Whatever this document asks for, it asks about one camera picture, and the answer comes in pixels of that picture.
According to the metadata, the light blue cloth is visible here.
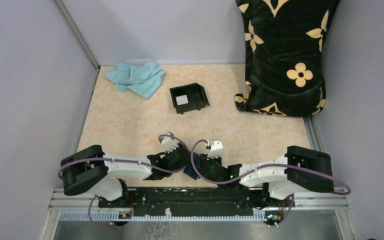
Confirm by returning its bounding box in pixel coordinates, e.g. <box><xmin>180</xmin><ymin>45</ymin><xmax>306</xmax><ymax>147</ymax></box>
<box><xmin>103</xmin><ymin>62</ymin><xmax>166</xmax><ymax>99</ymax></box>

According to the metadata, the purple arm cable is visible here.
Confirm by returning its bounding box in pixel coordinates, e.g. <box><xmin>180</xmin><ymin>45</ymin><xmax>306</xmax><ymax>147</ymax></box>
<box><xmin>57</xmin><ymin>132</ymin><xmax>191</xmax><ymax>229</ymax></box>
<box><xmin>190</xmin><ymin>139</ymin><xmax>353</xmax><ymax>228</ymax></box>

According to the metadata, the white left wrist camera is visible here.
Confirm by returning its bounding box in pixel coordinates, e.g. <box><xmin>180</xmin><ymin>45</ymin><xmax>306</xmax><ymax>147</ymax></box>
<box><xmin>158</xmin><ymin>132</ymin><xmax>179</xmax><ymax>153</ymax></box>

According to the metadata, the blue leather card holder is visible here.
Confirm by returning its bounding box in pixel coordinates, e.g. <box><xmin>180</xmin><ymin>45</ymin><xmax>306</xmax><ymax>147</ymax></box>
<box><xmin>183</xmin><ymin>154</ymin><xmax>201</xmax><ymax>180</ymax></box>

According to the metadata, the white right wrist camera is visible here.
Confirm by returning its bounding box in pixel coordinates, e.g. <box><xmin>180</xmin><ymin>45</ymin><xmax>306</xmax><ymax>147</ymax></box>
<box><xmin>206</xmin><ymin>139</ymin><xmax>224</xmax><ymax>159</ymax></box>

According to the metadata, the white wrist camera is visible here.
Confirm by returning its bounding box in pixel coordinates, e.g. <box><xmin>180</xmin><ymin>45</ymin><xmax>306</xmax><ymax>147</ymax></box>
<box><xmin>158</xmin><ymin>132</ymin><xmax>179</xmax><ymax>153</ymax></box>
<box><xmin>206</xmin><ymin>139</ymin><xmax>224</xmax><ymax>159</ymax></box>

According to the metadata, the black plastic card box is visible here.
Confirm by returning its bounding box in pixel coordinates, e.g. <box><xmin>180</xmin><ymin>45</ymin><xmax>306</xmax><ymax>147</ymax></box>
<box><xmin>169</xmin><ymin>83</ymin><xmax>210</xmax><ymax>115</ymax></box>

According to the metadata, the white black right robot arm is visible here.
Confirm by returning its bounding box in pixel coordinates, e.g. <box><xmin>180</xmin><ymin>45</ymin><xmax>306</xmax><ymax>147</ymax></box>
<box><xmin>190</xmin><ymin>145</ymin><xmax>335</xmax><ymax>206</ymax></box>

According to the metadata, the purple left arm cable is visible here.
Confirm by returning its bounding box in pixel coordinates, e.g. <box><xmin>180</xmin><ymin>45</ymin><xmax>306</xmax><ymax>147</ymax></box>
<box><xmin>57</xmin><ymin>132</ymin><xmax>191</xmax><ymax>229</ymax></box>

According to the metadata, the grey credit card stack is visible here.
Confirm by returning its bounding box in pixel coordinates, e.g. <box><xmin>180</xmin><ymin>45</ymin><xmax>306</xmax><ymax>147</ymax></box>
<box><xmin>175</xmin><ymin>94</ymin><xmax>189</xmax><ymax>106</ymax></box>

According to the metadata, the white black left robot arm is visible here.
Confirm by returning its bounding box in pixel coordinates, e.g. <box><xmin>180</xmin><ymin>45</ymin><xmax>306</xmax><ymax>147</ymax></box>
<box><xmin>57</xmin><ymin>144</ymin><xmax>191</xmax><ymax>207</ymax></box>

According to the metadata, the black floral cushion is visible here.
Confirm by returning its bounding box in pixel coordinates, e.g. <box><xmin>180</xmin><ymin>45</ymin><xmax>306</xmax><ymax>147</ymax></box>
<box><xmin>235</xmin><ymin>0</ymin><xmax>339</xmax><ymax>118</ymax></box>

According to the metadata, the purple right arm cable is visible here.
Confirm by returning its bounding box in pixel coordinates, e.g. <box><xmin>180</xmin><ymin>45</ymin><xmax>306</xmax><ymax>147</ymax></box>
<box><xmin>190</xmin><ymin>139</ymin><xmax>353</xmax><ymax>228</ymax></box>

